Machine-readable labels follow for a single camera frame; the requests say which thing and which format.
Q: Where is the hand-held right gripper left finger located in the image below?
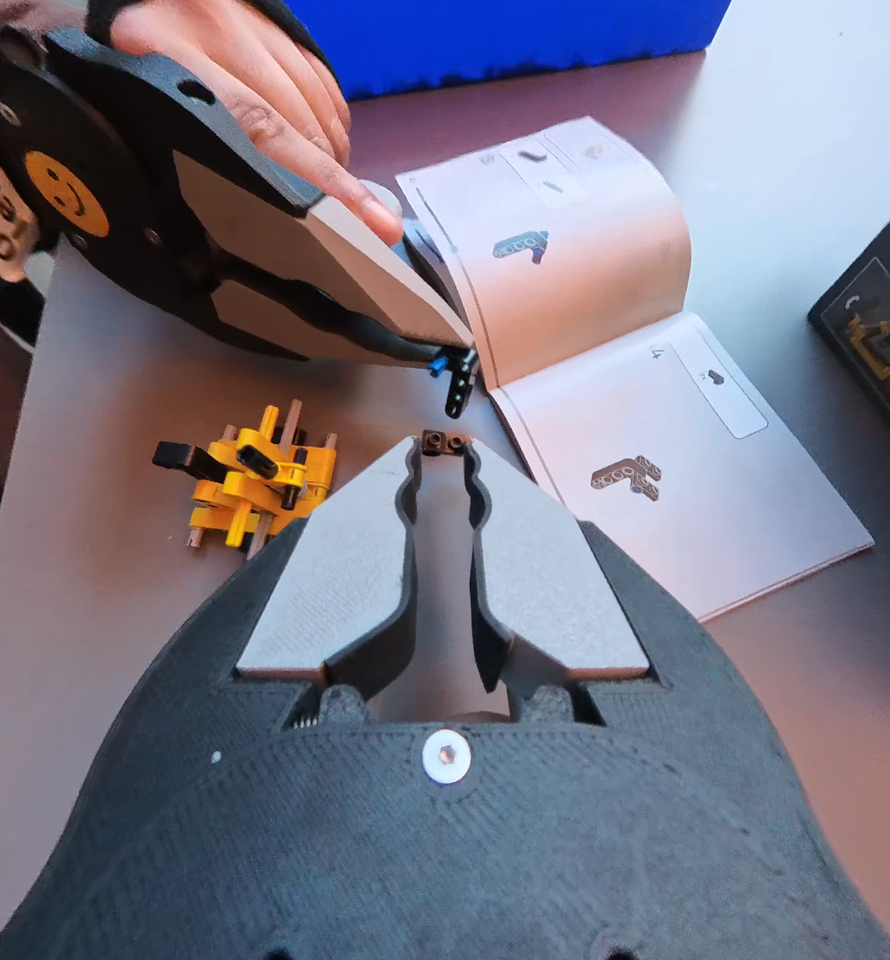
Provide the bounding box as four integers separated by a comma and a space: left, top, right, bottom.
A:
236, 436, 422, 702

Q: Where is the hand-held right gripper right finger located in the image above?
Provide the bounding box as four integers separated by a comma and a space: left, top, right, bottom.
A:
463, 439, 650, 699

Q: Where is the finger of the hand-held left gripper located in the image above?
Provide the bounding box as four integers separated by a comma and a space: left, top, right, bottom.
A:
211, 276, 449, 370
173, 150, 477, 361

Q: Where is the black angled lego beam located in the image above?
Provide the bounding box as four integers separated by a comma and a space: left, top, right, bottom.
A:
445, 348, 481, 419

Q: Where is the yellow lego assembly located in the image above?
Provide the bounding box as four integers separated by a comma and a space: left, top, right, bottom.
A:
152, 401, 338, 560

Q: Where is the black lego set box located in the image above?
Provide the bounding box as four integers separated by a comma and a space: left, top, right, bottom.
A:
808, 183, 890, 466

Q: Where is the person's left hand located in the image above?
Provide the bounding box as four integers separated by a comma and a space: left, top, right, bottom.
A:
109, 0, 404, 246

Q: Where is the white instruction booklet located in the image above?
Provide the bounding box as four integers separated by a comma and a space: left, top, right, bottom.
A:
396, 116, 875, 624

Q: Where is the blue plastic bin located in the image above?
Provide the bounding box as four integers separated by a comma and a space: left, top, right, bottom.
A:
283, 0, 731, 102

